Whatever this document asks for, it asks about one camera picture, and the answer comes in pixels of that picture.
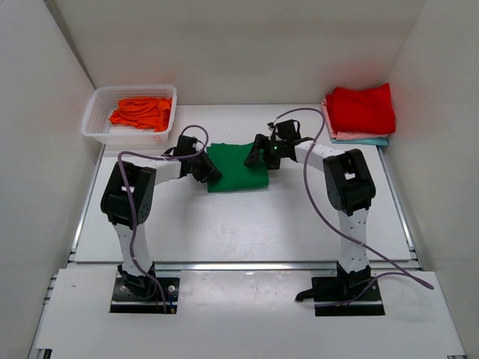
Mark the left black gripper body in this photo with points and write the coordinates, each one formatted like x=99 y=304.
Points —
x=201 y=167

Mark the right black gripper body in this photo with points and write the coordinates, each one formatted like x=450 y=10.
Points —
x=272 y=155

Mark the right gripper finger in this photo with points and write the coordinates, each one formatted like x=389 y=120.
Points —
x=261 y=142
x=253 y=158

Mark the green t shirt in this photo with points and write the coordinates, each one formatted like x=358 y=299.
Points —
x=229 y=160

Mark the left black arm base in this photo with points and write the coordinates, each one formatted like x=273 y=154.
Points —
x=132 y=294

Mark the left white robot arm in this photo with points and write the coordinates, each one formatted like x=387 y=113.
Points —
x=128 y=198

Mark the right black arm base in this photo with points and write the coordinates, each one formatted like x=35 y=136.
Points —
x=345 y=294

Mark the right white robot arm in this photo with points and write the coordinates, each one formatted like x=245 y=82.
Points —
x=349 y=188

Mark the pink folded t shirt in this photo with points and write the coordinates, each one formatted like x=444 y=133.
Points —
x=343 y=136

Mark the orange t shirt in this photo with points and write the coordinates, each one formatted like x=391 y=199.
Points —
x=143 y=112

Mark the light blue folded t shirt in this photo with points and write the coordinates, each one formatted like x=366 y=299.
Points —
x=379 y=142

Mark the red folded t shirt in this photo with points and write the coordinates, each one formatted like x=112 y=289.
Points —
x=367 y=111

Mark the white plastic basket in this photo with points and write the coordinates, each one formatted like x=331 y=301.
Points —
x=104 y=101

